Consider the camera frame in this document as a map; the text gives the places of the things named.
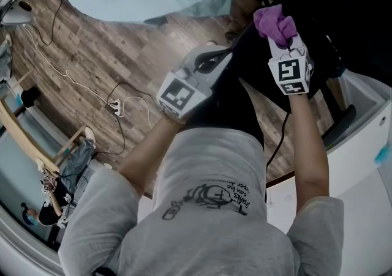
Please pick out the white floor stand base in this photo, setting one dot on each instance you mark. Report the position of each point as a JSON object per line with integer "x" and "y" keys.
{"x": 15, "y": 14}

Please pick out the white power strip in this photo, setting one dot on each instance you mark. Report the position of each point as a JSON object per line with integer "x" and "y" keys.
{"x": 115, "y": 109}

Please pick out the purple cloth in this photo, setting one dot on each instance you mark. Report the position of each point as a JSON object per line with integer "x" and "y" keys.
{"x": 272, "y": 24}

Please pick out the person's black trousers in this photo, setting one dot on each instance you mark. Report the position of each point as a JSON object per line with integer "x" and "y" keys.
{"x": 226, "y": 109}

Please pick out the light wooden frame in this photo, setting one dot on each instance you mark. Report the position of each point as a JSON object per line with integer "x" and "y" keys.
{"x": 21, "y": 134}

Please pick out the person's grey t-shirt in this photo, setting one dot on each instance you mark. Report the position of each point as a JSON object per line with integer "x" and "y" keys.
{"x": 199, "y": 238}

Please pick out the person's right forearm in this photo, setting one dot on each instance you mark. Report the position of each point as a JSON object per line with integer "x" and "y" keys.
{"x": 309, "y": 152}

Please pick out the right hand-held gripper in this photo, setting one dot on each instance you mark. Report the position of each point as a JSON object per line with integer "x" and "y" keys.
{"x": 289, "y": 71}

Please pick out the black mesh office chair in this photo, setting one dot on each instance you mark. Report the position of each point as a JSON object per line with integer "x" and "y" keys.
{"x": 352, "y": 24}

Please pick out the person's left forearm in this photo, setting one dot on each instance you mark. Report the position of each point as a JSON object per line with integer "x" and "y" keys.
{"x": 144, "y": 155}

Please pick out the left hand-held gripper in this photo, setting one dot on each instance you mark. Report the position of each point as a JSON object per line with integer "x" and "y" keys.
{"x": 177, "y": 94}

